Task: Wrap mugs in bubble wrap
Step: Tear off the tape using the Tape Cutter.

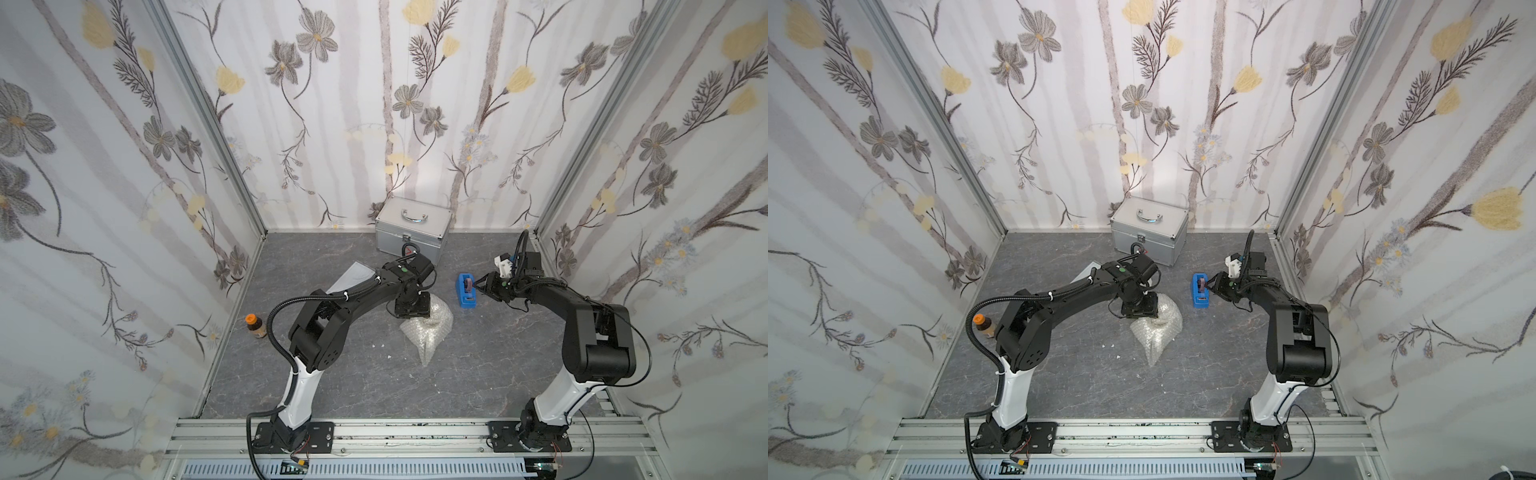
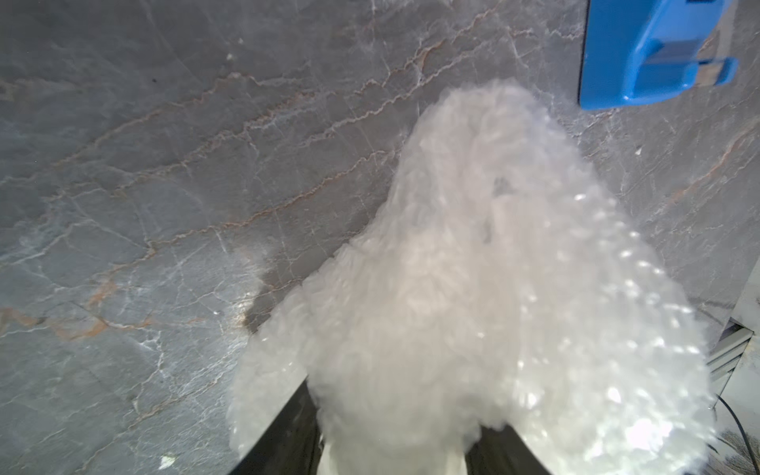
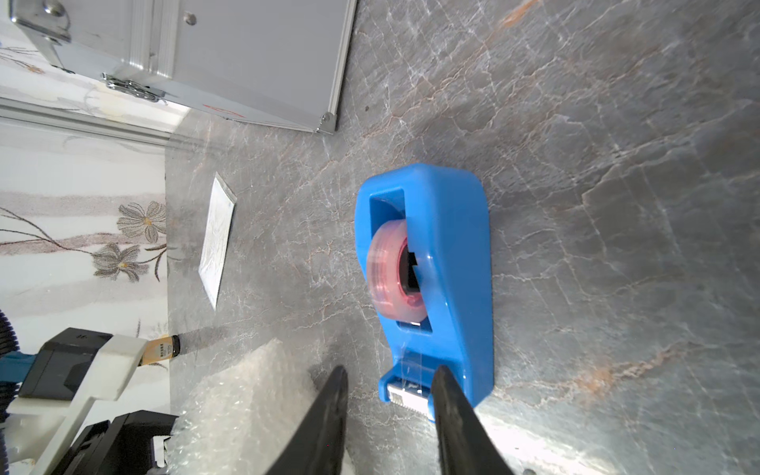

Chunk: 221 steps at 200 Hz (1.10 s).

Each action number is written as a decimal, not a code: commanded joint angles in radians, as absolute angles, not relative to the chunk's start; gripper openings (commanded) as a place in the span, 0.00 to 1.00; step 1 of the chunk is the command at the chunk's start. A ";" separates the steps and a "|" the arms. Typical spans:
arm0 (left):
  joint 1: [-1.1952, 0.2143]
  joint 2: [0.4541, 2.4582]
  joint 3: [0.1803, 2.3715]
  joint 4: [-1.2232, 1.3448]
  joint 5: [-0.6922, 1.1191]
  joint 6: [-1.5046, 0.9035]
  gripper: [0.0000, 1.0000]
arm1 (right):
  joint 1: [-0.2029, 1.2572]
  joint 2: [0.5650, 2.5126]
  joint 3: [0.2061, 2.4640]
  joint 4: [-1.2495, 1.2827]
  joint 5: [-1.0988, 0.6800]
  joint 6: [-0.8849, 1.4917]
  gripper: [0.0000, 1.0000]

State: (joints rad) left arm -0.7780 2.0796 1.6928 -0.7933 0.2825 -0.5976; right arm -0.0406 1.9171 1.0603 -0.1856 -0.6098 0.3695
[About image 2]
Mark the clear bubble wrap sheet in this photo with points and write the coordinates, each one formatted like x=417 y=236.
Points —
x=500 y=284

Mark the white ceramic mug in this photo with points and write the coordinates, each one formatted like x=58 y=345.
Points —
x=363 y=458

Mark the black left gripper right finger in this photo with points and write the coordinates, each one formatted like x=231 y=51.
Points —
x=502 y=452

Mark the blue tape dispenser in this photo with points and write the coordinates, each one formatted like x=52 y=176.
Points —
x=643 y=52

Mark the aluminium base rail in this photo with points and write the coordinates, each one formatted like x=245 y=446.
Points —
x=740 y=329

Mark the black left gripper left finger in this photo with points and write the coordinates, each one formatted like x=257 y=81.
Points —
x=291 y=445

